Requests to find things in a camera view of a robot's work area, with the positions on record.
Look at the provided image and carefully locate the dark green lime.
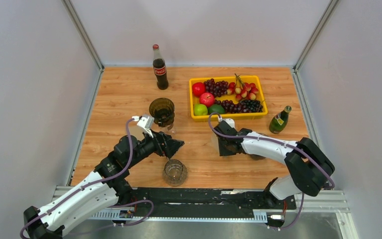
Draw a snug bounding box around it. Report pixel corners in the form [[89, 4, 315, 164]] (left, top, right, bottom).
[[208, 104, 226, 115]]

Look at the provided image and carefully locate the red apple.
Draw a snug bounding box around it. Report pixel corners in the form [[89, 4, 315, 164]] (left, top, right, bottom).
[[191, 82, 206, 98], [199, 92, 215, 108]]

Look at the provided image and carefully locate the red grape bunch far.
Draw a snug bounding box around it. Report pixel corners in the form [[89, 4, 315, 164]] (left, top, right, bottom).
[[203, 78, 229, 97]]

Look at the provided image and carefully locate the red apple far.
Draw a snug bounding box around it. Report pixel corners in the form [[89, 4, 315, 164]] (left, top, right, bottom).
[[191, 82, 206, 98]]

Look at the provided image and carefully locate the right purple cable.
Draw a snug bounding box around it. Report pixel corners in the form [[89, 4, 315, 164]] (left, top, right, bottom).
[[208, 112, 336, 230]]

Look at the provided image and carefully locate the red apple near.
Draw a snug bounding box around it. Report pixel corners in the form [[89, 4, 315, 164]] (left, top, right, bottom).
[[199, 92, 215, 108]]

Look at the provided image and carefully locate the grey transparent coffee dripper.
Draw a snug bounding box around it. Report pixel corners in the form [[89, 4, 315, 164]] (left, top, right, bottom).
[[249, 154, 266, 160]]

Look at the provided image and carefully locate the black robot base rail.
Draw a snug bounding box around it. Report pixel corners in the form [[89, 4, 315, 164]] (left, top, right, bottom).
[[82, 186, 297, 228]]

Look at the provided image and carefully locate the ribbed glass mug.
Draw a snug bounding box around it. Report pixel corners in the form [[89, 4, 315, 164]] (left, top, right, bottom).
[[162, 159, 188, 187]]

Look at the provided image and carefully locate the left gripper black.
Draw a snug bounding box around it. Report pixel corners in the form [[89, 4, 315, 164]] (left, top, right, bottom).
[[126, 127, 185, 168]]

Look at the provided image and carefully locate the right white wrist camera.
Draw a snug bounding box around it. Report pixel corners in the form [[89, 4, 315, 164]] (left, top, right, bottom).
[[218, 116, 235, 128]]

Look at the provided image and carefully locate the green glass bottle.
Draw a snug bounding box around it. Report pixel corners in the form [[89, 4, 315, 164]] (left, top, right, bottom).
[[269, 106, 292, 134]]

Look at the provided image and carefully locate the yellow plastic fruit tray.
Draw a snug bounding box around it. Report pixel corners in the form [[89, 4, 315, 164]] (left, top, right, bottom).
[[189, 76, 268, 121]]

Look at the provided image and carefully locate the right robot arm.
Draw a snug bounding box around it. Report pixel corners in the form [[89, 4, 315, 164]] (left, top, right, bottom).
[[211, 119, 335, 208]]

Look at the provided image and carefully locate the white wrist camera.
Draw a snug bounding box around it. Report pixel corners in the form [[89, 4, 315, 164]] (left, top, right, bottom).
[[131, 115, 154, 138], [218, 116, 235, 128]]

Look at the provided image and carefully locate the dark grape bunch near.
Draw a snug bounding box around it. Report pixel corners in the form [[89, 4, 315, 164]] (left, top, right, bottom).
[[213, 100, 264, 114]]

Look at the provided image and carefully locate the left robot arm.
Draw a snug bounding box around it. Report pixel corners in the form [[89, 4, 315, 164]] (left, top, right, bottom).
[[20, 131, 185, 239]]

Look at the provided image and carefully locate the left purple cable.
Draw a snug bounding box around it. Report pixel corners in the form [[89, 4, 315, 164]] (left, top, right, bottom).
[[19, 117, 155, 239]]

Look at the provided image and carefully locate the light green apple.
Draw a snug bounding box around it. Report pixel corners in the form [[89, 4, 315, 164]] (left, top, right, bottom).
[[193, 104, 208, 116]]

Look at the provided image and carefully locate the purple cable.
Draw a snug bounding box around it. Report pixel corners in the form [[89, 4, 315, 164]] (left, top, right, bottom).
[[208, 112, 336, 230], [19, 117, 155, 239]]

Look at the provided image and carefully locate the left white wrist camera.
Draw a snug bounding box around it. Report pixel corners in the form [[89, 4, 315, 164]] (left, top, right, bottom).
[[131, 115, 154, 138]]

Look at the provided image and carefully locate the clear glass carafe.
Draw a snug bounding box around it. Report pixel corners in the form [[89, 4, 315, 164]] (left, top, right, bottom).
[[162, 124, 177, 135]]

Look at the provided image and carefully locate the cola glass bottle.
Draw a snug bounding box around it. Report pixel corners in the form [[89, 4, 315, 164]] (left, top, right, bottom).
[[152, 44, 169, 90]]

